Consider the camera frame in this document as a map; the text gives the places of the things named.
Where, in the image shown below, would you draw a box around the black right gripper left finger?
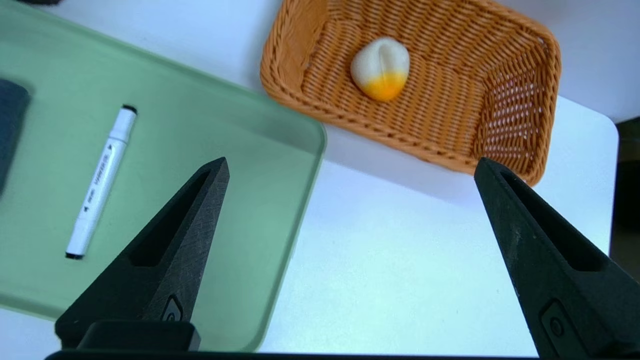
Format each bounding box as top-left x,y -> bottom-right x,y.
54,157 -> 231,350

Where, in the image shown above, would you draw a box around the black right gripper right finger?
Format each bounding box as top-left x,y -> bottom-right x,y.
474,157 -> 640,358

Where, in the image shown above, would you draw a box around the white marker pen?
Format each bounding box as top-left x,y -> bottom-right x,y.
65,104 -> 138,261

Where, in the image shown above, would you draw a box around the grey towel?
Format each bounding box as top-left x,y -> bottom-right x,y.
0,78 -> 32,193

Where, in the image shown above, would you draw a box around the white orange toy egg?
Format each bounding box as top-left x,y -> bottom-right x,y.
350,36 -> 411,102

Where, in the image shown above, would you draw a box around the orange wicker basket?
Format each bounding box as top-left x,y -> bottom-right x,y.
259,0 -> 562,187

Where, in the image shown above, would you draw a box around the green plastic tray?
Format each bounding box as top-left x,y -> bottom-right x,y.
0,0 -> 328,353

